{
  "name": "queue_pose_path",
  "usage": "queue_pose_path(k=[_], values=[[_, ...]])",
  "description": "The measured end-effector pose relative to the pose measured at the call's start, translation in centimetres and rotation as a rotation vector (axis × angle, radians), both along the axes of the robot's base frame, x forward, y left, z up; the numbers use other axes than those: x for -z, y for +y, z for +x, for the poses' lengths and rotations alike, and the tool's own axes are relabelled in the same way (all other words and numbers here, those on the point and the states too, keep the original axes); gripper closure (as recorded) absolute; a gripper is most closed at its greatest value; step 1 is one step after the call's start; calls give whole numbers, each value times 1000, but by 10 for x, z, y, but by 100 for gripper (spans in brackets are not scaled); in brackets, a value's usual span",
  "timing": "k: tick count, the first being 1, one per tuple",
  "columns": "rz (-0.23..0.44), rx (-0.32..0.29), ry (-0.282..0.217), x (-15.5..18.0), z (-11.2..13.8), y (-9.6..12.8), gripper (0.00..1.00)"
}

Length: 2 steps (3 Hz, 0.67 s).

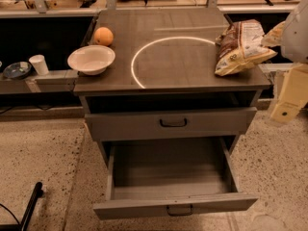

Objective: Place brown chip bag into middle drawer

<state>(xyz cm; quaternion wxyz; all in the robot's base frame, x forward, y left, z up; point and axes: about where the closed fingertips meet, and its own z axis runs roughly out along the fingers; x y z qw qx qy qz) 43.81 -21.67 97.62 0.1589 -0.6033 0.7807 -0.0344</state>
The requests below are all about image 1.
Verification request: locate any orange fruit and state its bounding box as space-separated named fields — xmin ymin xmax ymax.
xmin=93 ymin=27 xmax=114 ymax=46

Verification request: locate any black stand leg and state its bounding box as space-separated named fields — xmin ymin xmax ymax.
xmin=0 ymin=182 xmax=43 ymax=231

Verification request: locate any closed upper grey drawer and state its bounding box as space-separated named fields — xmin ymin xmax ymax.
xmin=86 ymin=108 xmax=256 ymax=141

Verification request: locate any black middle drawer handle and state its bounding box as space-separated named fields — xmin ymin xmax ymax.
xmin=167 ymin=205 xmax=193 ymax=217

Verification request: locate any open middle grey drawer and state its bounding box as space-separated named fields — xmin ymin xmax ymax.
xmin=93 ymin=137 xmax=257 ymax=219

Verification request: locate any grey drawer cabinet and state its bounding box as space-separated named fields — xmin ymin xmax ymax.
xmin=72 ymin=7 xmax=273 ymax=221

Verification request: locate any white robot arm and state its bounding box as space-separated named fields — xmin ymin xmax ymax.
xmin=261 ymin=0 xmax=308 ymax=64

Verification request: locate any white paper cup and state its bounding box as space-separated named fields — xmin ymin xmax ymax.
xmin=29 ymin=55 xmax=49 ymax=75

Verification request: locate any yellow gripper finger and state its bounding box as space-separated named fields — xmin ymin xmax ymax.
xmin=261 ymin=21 xmax=285 ymax=47

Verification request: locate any brown chip bag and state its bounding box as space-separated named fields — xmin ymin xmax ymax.
xmin=215 ymin=19 xmax=276 ymax=76

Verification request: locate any white ceramic bowl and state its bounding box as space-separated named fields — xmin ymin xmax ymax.
xmin=67 ymin=45 xmax=116 ymax=75

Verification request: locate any low grey side shelf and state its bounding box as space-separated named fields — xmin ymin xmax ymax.
xmin=0 ymin=70 xmax=78 ymax=94

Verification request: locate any black upper drawer handle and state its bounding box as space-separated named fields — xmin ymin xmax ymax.
xmin=159 ymin=118 xmax=188 ymax=128

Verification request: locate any black drawer handle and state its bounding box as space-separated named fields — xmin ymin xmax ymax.
xmin=167 ymin=205 xmax=193 ymax=217
xmin=159 ymin=118 xmax=188 ymax=128

